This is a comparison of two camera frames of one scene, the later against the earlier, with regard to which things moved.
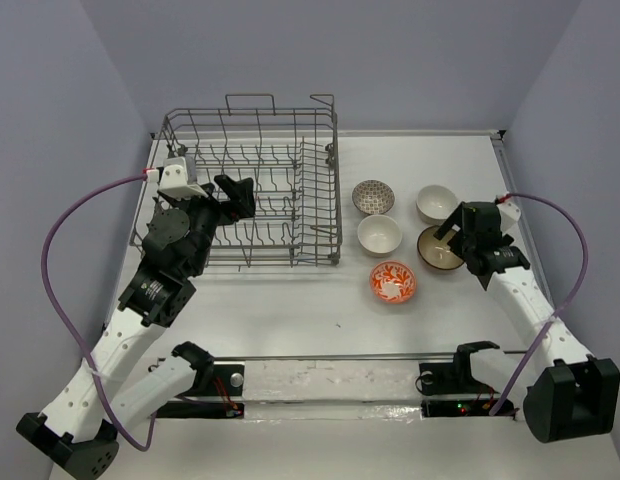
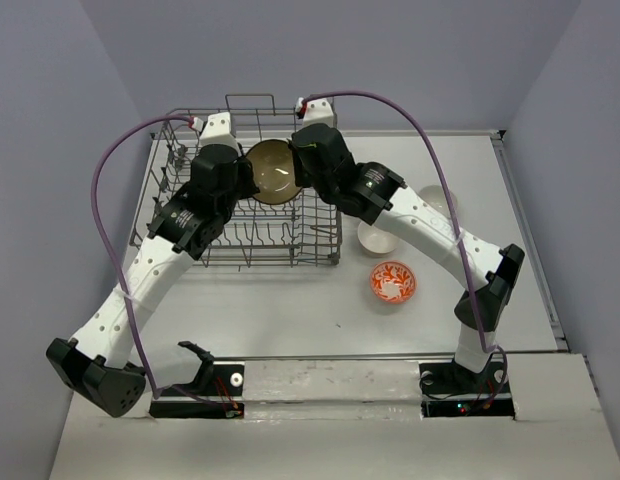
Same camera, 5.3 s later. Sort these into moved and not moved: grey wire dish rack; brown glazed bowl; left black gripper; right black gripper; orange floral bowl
Moved: right black gripper; left black gripper; brown glazed bowl
Not moved: orange floral bowl; grey wire dish rack
